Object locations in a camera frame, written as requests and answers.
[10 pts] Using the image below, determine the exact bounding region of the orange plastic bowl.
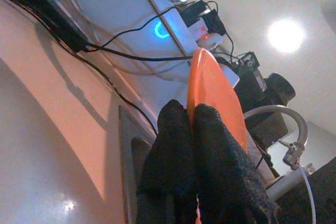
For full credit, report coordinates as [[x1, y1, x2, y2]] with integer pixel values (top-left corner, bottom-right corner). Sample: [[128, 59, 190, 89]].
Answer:
[[186, 47, 249, 224]]

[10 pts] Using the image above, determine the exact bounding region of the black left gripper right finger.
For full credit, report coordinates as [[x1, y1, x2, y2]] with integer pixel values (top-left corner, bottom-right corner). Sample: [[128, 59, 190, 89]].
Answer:
[[193, 103, 279, 224]]

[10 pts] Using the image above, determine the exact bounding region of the black counter cable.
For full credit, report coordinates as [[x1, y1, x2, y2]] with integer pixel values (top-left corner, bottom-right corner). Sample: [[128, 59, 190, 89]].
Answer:
[[0, 0, 159, 134]]

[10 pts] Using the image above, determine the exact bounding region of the metal pipe clamp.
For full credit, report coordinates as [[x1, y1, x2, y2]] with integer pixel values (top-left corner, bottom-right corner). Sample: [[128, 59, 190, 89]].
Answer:
[[282, 140, 307, 169]]

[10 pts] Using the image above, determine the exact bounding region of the black adapter cable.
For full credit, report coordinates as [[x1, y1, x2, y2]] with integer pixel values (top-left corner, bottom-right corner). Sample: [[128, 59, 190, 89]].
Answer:
[[85, 42, 194, 61]]

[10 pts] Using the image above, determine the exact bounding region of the chrome curved pipe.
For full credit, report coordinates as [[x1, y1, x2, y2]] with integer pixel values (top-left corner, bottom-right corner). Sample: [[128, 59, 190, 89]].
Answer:
[[243, 104, 308, 154]]

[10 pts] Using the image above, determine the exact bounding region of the white cable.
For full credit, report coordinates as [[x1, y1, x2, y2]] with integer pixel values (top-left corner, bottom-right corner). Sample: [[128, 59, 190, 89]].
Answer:
[[299, 165, 317, 224]]

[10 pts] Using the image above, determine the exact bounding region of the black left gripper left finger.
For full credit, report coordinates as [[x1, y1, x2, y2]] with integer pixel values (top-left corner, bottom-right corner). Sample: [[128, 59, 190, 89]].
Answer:
[[136, 99, 197, 224]]

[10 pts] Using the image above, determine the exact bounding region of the round ceiling light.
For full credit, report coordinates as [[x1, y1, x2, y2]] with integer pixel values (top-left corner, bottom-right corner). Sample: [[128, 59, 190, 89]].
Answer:
[[267, 18, 306, 54]]

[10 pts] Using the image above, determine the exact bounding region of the white power strip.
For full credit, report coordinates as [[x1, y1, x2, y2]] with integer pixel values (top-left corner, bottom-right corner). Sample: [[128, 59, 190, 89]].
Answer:
[[187, 17, 224, 49]]

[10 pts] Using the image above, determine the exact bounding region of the white tube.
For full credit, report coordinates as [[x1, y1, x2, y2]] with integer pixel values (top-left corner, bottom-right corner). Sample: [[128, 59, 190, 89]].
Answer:
[[265, 166, 314, 201]]

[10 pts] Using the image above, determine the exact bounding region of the black power adapter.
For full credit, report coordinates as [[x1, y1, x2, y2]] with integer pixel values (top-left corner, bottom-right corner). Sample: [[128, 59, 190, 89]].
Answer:
[[20, 0, 89, 53]]

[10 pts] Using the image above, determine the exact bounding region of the black plug adapter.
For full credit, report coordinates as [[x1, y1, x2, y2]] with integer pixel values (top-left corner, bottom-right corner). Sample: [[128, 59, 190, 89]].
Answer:
[[181, 0, 226, 35]]

